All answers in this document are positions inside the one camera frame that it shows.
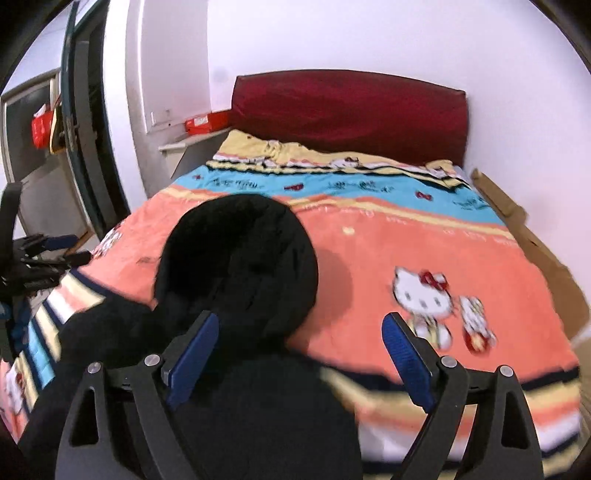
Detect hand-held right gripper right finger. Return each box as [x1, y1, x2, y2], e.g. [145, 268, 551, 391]
[381, 312, 546, 480]

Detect red cardboard box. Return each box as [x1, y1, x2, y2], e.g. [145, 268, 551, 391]
[185, 111, 232, 136]

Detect striped cartoon cat printed blanket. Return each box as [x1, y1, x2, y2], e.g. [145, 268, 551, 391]
[0, 129, 583, 462]

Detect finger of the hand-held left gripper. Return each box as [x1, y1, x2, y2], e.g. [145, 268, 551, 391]
[21, 250, 93, 277]
[15, 234, 79, 254]

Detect dark green door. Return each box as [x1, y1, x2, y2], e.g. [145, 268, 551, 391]
[60, 0, 132, 241]

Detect dark red headboard cushion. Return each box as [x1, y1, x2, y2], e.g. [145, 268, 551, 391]
[229, 69, 469, 167]

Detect brown cardboard pieces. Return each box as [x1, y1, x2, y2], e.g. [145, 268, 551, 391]
[470, 168, 591, 342]

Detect black hooded jacket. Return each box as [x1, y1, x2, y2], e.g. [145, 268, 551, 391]
[18, 194, 365, 480]

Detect red bag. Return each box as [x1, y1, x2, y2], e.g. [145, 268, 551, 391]
[31, 104, 58, 148]

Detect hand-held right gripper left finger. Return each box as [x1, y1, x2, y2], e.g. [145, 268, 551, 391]
[54, 311, 220, 480]

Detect white bedside shelf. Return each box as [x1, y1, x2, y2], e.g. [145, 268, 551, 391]
[158, 129, 232, 185]

